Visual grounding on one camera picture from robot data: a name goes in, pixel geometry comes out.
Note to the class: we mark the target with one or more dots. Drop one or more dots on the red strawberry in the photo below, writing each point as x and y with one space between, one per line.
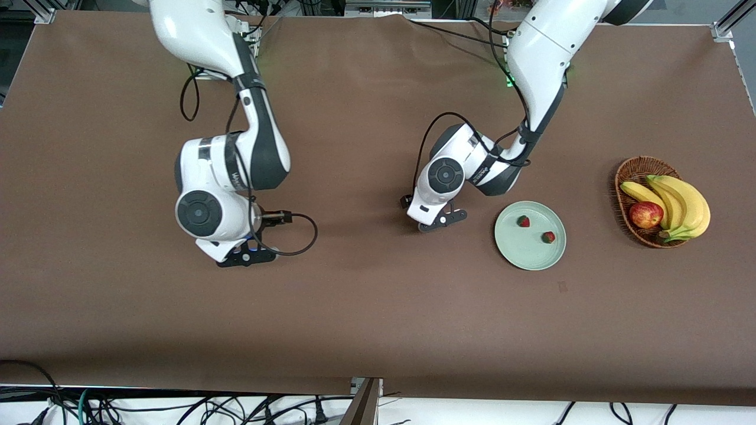
549 237
523 221

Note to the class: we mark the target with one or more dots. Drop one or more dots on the yellow banana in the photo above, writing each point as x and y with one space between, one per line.
697 212
673 203
641 192

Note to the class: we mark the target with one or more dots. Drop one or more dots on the pale green round plate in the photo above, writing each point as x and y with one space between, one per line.
520 248

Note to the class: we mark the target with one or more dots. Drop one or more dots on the aluminium frame rail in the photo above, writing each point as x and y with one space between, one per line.
387 10

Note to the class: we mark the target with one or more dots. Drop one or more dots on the brown wicker basket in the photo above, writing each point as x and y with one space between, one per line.
635 168

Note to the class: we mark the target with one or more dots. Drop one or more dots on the aluminium frame corner profile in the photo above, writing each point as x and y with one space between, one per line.
723 29
44 15

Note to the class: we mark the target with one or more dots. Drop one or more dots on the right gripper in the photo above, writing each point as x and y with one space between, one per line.
264 224

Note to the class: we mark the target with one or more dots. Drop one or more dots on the red apple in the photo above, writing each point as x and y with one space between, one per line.
645 214

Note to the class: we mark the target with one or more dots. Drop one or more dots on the grey metal post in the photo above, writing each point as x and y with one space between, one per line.
363 407

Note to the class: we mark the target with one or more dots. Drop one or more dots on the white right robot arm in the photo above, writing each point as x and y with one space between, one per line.
195 29

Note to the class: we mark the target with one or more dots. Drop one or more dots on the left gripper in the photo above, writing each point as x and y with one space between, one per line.
403 202

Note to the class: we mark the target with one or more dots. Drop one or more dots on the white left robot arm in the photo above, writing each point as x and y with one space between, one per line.
543 53

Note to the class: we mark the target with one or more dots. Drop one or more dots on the brown table cover sheet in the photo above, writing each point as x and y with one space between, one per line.
378 307

